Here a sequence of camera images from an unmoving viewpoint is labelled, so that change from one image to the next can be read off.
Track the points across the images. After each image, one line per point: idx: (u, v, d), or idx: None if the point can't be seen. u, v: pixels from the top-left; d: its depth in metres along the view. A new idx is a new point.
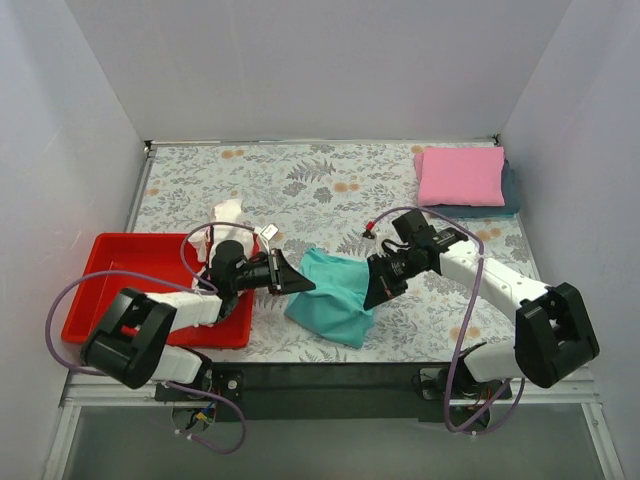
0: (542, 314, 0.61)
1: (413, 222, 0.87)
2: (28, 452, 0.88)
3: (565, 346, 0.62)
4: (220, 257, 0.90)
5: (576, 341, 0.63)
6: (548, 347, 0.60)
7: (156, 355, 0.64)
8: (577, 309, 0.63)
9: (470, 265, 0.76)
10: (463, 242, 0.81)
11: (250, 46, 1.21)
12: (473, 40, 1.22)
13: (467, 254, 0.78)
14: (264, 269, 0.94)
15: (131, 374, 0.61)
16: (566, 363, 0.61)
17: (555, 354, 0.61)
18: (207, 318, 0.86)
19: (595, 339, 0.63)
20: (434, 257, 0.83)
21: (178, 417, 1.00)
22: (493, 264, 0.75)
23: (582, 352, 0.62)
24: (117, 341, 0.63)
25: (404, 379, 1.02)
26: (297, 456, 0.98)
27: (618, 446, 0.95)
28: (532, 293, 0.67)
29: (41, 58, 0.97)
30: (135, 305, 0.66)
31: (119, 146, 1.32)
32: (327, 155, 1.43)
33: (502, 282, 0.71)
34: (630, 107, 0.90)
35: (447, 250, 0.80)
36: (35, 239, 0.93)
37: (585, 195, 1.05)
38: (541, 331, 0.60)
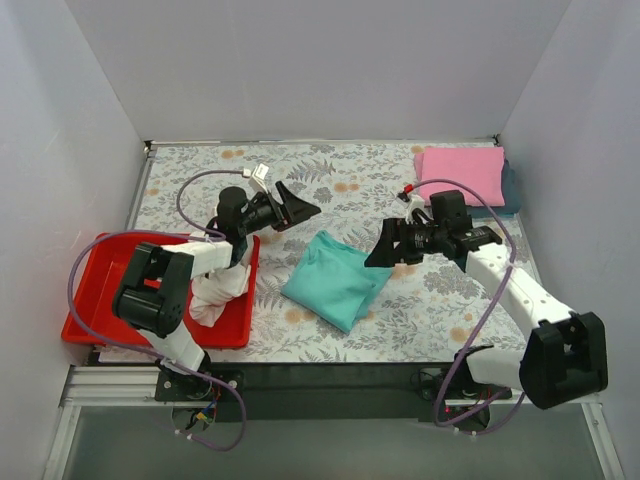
0: (557, 340, 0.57)
1: (451, 206, 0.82)
2: (28, 452, 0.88)
3: (572, 374, 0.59)
4: (224, 203, 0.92)
5: (586, 373, 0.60)
6: (553, 373, 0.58)
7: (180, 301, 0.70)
8: (597, 344, 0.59)
9: (497, 272, 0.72)
10: (495, 245, 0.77)
11: (250, 46, 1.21)
12: (473, 40, 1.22)
13: (497, 258, 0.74)
14: (267, 208, 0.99)
15: (162, 320, 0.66)
16: (568, 392, 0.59)
17: (559, 380, 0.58)
18: (222, 264, 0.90)
19: (606, 376, 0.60)
20: (461, 254, 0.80)
21: (178, 417, 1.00)
22: (523, 275, 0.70)
23: (589, 385, 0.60)
24: (144, 291, 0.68)
25: (404, 379, 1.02)
26: (297, 456, 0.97)
27: (618, 447, 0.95)
28: (553, 316, 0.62)
29: (41, 58, 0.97)
30: (152, 260, 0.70)
31: (119, 146, 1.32)
32: (327, 155, 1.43)
33: (525, 297, 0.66)
34: (630, 107, 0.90)
35: (477, 250, 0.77)
36: (35, 239, 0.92)
37: (585, 194, 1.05)
38: (549, 356, 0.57)
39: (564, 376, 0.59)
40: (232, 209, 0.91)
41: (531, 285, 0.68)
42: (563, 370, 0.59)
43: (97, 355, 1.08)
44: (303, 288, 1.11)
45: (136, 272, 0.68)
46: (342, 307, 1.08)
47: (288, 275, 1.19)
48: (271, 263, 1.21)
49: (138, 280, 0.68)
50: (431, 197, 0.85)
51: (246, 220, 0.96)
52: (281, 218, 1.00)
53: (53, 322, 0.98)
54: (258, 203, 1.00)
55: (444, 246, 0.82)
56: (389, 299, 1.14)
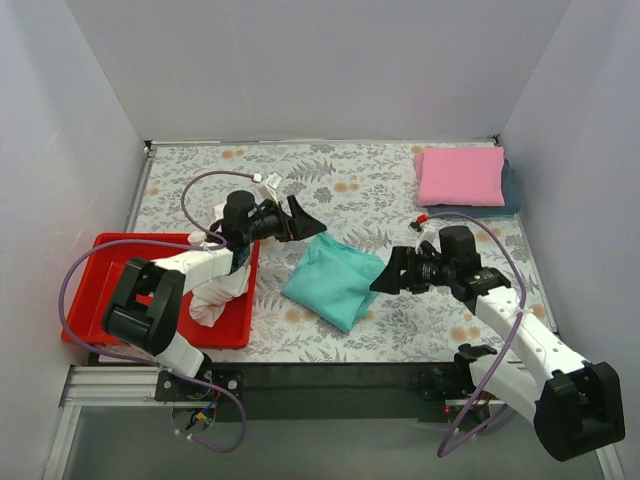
0: (575, 394, 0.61)
1: (461, 249, 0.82)
2: (28, 452, 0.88)
3: (589, 425, 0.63)
4: (229, 204, 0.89)
5: (603, 423, 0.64)
6: (571, 426, 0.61)
7: (171, 320, 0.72)
8: (612, 394, 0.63)
9: (508, 318, 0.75)
10: (503, 288, 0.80)
11: (250, 46, 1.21)
12: (473, 40, 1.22)
13: (506, 303, 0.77)
14: (274, 218, 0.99)
15: (151, 339, 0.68)
16: (586, 444, 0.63)
17: (578, 432, 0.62)
18: (223, 271, 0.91)
19: (622, 425, 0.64)
20: (471, 295, 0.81)
21: (178, 417, 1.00)
22: (535, 322, 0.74)
23: (605, 434, 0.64)
24: (134, 309, 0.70)
25: (404, 379, 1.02)
26: (297, 456, 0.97)
27: (618, 447, 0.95)
28: (567, 366, 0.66)
29: (41, 58, 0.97)
30: (143, 275, 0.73)
31: (119, 146, 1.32)
32: (327, 154, 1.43)
33: (537, 346, 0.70)
34: (630, 106, 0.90)
35: (486, 293, 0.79)
36: (35, 239, 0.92)
37: (585, 194, 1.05)
38: (568, 409, 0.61)
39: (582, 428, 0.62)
40: (239, 214, 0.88)
41: (543, 333, 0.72)
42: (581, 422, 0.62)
43: (97, 355, 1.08)
44: (304, 287, 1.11)
45: (126, 290, 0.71)
46: (342, 307, 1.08)
47: (288, 275, 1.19)
48: (271, 263, 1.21)
49: (127, 297, 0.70)
50: (442, 236, 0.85)
51: (252, 226, 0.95)
52: (287, 231, 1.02)
53: (54, 322, 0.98)
54: (265, 211, 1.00)
55: (453, 287, 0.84)
56: (389, 300, 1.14)
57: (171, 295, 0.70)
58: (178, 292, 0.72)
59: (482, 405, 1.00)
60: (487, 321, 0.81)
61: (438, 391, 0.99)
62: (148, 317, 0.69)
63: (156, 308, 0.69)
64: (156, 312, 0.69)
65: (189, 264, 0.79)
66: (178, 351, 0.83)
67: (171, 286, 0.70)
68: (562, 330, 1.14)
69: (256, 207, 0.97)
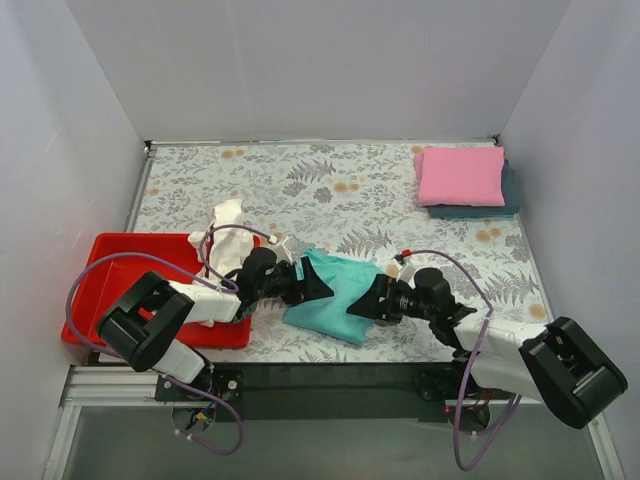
0: (546, 350, 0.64)
1: (439, 297, 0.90)
2: (29, 452, 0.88)
3: (584, 379, 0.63)
4: (252, 258, 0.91)
5: (594, 371, 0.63)
6: (564, 381, 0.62)
7: (162, 345, 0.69)
8: (583, 340, 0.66)
9: (476, 327, 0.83)
10: (471, 314, 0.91)
11: (249, 45, 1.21)
12: (473, 40, 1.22)
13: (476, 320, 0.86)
14: (286, 279, 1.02)
15: (138, 356, 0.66)
16: (592, 397, 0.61)
17: (574, 388, 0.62)
18: (224, 315, 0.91)
19: (615, 368, 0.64)
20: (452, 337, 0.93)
21: (178, 417, 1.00)
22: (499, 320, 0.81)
23: (608, 383, 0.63)
24: (131, 321, 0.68)
25: (404, 380, 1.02)
26: (297, 456, 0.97)
27: (618, 447, 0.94)
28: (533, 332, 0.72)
29: (42, 60, 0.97)
30: (155, 291, 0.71)
31: (119, 147, 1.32)
32: (327, 155, 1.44)
33: (507, 332, 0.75)
34: (630, 107, 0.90)
35: (461, 321, 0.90)
36: (34, 239, 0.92)
37: (585, 194, 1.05)
38: (549, 365, 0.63)
39: (576, 382, 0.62)
40: (257, 269, 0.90)
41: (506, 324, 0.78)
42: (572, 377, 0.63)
43: (97, 355, 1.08)
44: (299, 310, 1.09)
45: (134, 298, 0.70)
46: (340, 322, 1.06)
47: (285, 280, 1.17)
48: None
49: (131, 306, 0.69)
50: (419, 283, 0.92)
51: (267, 283, 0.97)
52: (297, 290, 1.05)
53: (54, 322, 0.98)
54: (282, 270, 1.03)
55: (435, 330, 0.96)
56: None
57: (172, 319, 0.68)
58: (180, 319, 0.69)
59: (482, 405, 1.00)
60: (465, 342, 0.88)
61: (438, 390, 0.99)
62: (144, 332, 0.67)
63: (154, 326, 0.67)
64: (152, 329, 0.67)
65: (200, 294, 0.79)
66: (171, 361, 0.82)
67: (176, 309, 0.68)
68: None
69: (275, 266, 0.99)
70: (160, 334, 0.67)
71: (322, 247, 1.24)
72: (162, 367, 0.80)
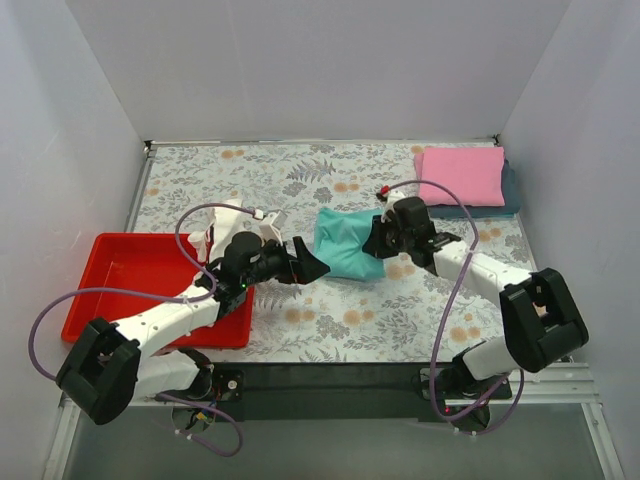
0: (524, 297, 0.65)
1: (415, 219, 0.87)
2: (29, 453, 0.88)
3: (551, 329, 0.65)
4: (234, 247, 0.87)
5: (562, 324, 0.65)
6: (533, 330, 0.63)
7: (123, 395, 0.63)
8: (562, 293, 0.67)
9: (460, 260, 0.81)
10: (455, 242, 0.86)
11: (249, 45, 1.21)
12: (472, 40, 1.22)
13: (459, 251, 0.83)
14: (276, 259, 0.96)
15: (97, 410, 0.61)
16: (554, 347, 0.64)
17: (541, 336, 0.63)
18: (205, 319, 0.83)
19: (580, 324, 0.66)
20: (429, 259, 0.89)
21: (178, 417, 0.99)
22: (484, 257, 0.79)
23: (569, 336, 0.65)
24: (86, 378, 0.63)
25: (404, 379, 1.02)
26: (296, 456, 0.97)
27: (619, 446, 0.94)
28: (517, 278, 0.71)
29: (42, 60, 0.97)
30: (106, 336, 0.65)
31: (119, 147, 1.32)
32: (327, 155, 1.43)
33: (490, 271, 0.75)
34: (630, 106, 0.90)
35: (442, 249, 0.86)
36: (35, 239, 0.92)
37: (585, 193, 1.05)
38: (524, 312, 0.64)
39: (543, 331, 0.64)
40: (240, 257, 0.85)
41: (490, 261, 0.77)
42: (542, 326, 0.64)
43: None
44: (327, 258, 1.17)
45: (82, 353, 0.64)
46: (370, 261, 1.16)
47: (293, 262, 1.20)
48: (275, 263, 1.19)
49: (82, 363, 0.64)
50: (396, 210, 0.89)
51: (255, 271, 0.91)
52: (289, 272, 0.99)
53: (54, 322, 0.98)
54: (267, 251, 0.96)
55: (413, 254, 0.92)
56: (389, 299, 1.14)
57: (122, 371, 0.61)
58: (130, 368, 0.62)
59: (483, 406, 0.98)
60: (442, 270, 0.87)
61: (438, 390, 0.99)
62: (97, 385, 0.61)
63: (103, 383, 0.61)
64: (105, 382, 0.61)
65: (157, 327, 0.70)
66: (159, 381, 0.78)
67: (120, 361, 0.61)
68: None
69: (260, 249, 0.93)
70: (114, 386, 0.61)
71: None
72: (152, 390, 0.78)
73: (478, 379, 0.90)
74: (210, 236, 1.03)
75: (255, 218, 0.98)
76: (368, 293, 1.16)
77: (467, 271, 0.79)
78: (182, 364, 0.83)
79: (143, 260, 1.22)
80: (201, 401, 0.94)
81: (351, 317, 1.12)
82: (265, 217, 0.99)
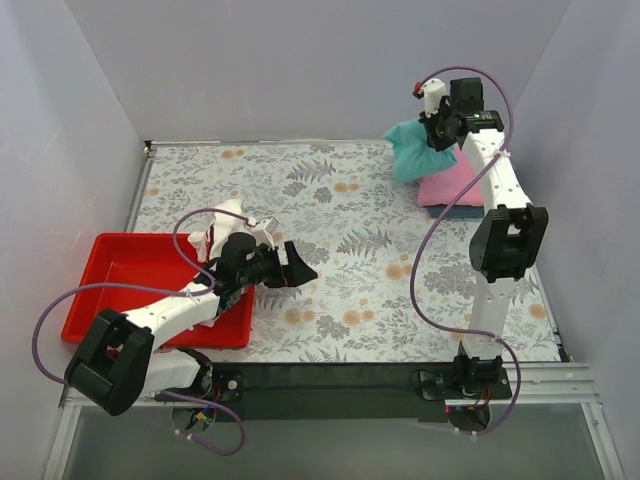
0: (504, 219, 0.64)
1: (464, 91, 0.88)
2: (29, 452, 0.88)
3: (508, 251, 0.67)
4: (231, 244, 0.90)
5: (520, 251, 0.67)
6: (491, 245, 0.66)
7: (134, 384, 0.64)
8: (539, 232, 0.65)
9: (485, 156, 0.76)
10: (494, 132, 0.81)
11: (249, 44, 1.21)
12: (472, 40, 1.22)
13: (490, 145, 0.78)
14: (269, 263, 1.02)
15: (111, 401, 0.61)
16: (498, 263, 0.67)
17: (495, 251, 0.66)
18: (206, 315, 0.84)
19: (536, 255, 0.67)
20: (464, 129, 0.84)
21: (178, 417, 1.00)
22: (507, 163, 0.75)
23: (518, 262, 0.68)
24: (96, 370, 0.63)
25: (403, 379, 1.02)
26: (296, 457, 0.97)
27: (618, 446, 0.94)
28: (511, 203, 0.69)
29: (42, 59, 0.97)
30: (115, 327, 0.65)
31: (118, 146, 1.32)
32: (327, 154, 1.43)
33: (496, 184, 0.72)
34: (629, 105, 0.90)
35: (476, 132, 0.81)
36: (35, 239, 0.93)
37: (585, 193, 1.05)
38: (494, 232, 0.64)
39: (500, 249, 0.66)
40: (237, 254, 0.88)
41: (507, 173, 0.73)
42: (502, 244, 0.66)
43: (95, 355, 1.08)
44: (401, 164, 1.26)
45: (92, 345, 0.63)
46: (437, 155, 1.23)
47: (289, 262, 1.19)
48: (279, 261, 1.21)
49: (92, 355, 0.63)
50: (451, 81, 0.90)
51: (249, 270, 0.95)
52: (282, 276, 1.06)
53: (53, 322, 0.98)
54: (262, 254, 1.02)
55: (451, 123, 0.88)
56: (389, 299, 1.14)
57: (137, 358, 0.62)
58: (143, 356, 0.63)
59: (482, 405, 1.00)
60: (469, 156, 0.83)
61: (438, 390, 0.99)
62: (111, 376, 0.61)
63: (117, 373, 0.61)
64: (119, 372, 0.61)
65: (165, 316, 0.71)
66: (162, 379, 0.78)
67: (133, 350, 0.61)
68: (562, 331, 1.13)
69: (255, 249, 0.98)
70: (128, 375, 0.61)
71: (322, 247, 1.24)
72: (157, 387, 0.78)
73: (470, 358, 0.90)
74: (209, 236, 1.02)
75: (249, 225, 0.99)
76: (368, 293, 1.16)
77: (483, 179, 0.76)
78: (184, 360, 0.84)
79: (143, 261, 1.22)
80: (202, 400, 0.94)
81: (351, 317, 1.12)
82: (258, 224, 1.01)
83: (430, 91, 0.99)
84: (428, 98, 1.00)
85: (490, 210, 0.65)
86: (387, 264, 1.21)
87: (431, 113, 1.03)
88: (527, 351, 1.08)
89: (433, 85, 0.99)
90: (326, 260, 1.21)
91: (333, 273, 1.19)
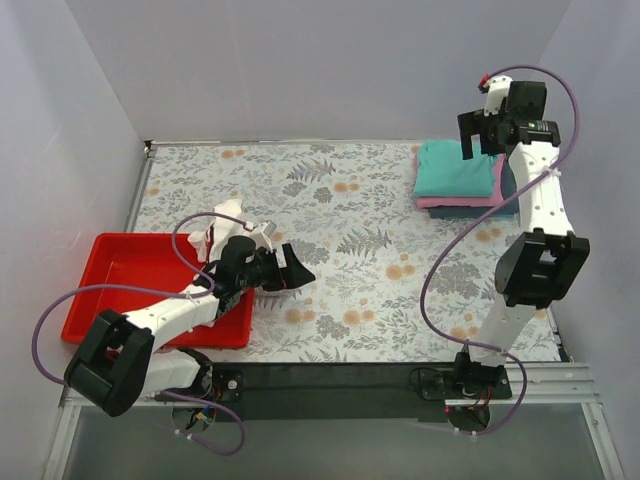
0: (537, 247, 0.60)
1: (524, 92, 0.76)
2: (29, 453, 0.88)
3: (536, 279, 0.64)
4: (233, 245, 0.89)
5: (550, 282, 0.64)
6: (518, 271, 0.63)
7: (134, 385, 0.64)
8: (575, 266, 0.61)
9: (531, 172, 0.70)
10: (546, 146, 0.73)
11: (249, 44, 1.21)
12: (472, 39, 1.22)
13: (541, 161, 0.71)
14: (268, 265, 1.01)
15: (111, 402, 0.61)
16: (524, 289, 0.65)
17: (522, 277, 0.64)
18: (206, 317, 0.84)
19: (567, 289, 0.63)
20: (516, 138, 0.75)
21: (178, 417, 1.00)
22: (555, 182, 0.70)
23: (546, 292, 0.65)
24: (97, 370, 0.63)
25: (403, 379, 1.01)
26: (297, 457, 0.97)
27: (618, 446, 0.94)
28: (549, 228, 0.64)
29: (41, 58, 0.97)
30: (115, 327, 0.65)
31: (118, 146, 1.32)
32: (327, 154, 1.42)
33: (537, 204, 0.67)
34: (630, 105, 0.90)
35: (528, 144, 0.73)
36: (36, 239, 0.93)
37: (586, 193, 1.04)
38: (522, 258, 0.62)
39: (529, 276, 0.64)
40: (238, 256, 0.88)
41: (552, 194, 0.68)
42: (531, 272, 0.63)
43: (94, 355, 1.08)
44: (429, 179, 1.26)
45: (92, 346, 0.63)
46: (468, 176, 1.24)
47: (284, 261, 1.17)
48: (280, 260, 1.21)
49: (92, 355, 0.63)
50: (513, 80, 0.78)
51: (249, 273, 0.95)
52: (280, 279, 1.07)
53: (53, 323, 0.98)
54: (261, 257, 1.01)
55: (502, 128, 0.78)
56: (389, 300, 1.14)
57: (136, 359, 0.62)
58: (142, 358, 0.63)
59: (482, 405, 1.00)
60: (514, 167, 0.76)
61: (438, 389, 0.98)
62: (111, 376, 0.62)
63: (118, 373, 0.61)
64: (119, 373, 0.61)
65: (165, 318, 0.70)
66: (162, 379, 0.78)
67: (134, 351, 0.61)
68: (562, 331, 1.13)
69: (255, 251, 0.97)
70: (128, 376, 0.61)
71: (322, 247, 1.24)
72: (157, 387, 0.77)
73: (473, 362, 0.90)
74: (210, 236, 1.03)
75: (247, 228, 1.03)
76: (368, 293, 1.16)
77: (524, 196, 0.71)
78: (184, 361, 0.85)
79: (143, 261, 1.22)
80: (202, 400, 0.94)
81: (351, 317, 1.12)
82: (256, 228, 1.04)
83: (492, 90, 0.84)
84: (489, 97, 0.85)
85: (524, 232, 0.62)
86: (387, 264, 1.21)
87: (489, 113, 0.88)
88: (527, 351, 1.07)
89: (501, 83, 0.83)
90: (326, 260, 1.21)
91: (333, 273, 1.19)
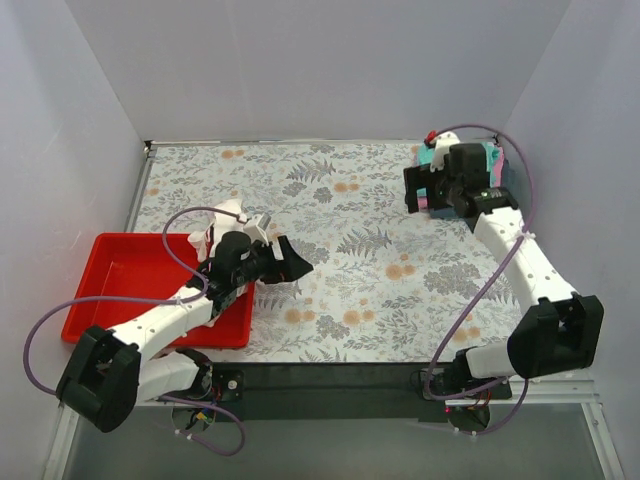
0: (554, 319, 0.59)
1: (467, 161, 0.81)
2: (29, 453, 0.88)
3: (560, 352, 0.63)
4: (228, 243, 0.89)
5: (574, 351, 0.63)
6: (542, 350, 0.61)
7: (123, 400, 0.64)
8: (592, 327, 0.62)
9: (506, 240, 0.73)
10: (507, 209, 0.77)
11: (249, 44, 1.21)
12: (472, 39, 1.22)
13: (510, 226, 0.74)
14: (264, 258, 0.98)
15: (101, 418, 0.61)
16: (553, 367, 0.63)
17: (549, 355, 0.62)
18: (200, 319, 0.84)
19: (592, 353, 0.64)
20: (473, 208, 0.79)
21: (178, 417, 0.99)
22: (533, 246, 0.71)
23: (573, 363, 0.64)
24: (86, 388, 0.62)
25: (404, 379, 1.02)
26: (297, 457, 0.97)
27: (619, 446, 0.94)
28: (554, 294, 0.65)
29: (41, 59, 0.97)
30: (103, 343, 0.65)
31: (118, 147, 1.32)
32: (327, 154, 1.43)
33: (529, 271, 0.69)
34: (630, 105, 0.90)
35: (489, 213, 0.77)
36: (36, 238, 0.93)
37: (586, 193, 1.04)
38: (543, 335, 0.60)
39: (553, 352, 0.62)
40: (231, 255, 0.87)
41: (537, 257, 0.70)
42: (554, 347, 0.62)
43: None
44: None
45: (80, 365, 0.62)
46: None
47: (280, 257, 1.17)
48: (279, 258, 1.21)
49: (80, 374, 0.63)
50: (452, 149, 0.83)
51: (244, 269, 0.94)
52: (277, 271, 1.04)
53: (53, 323, 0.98)
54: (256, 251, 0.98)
55: (457, 202, 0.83)
56: (389, 300, 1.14)
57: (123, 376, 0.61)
58: (130, 374, 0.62)
59: (482, 405, 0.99)
60: (482, 236, 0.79)
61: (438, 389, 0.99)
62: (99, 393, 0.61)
63: (105, 391, 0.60)
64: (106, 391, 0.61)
65: (153, 330, 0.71)
66: (159, 384, 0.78)
67: (120, 368, 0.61)
68: None
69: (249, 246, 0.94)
70: (115, 392, 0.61)
71: (322, 247, 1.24)
72: (153, 393, 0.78)
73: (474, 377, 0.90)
74: (210, 236, 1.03)
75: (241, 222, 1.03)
76: (368, 293, 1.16)
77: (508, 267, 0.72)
78: (179, 362, 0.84)
79: (143, 261, 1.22)
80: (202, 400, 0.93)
81: (351, 317, 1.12)
82: (251, 220, 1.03)
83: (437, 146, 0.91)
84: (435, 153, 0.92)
85: (535, 307, 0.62)
86: (387, 264, 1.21)
87: (434, 169, 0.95)
88: None
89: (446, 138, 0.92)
90: (326, 260, 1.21)
91: (333, 273, 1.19)
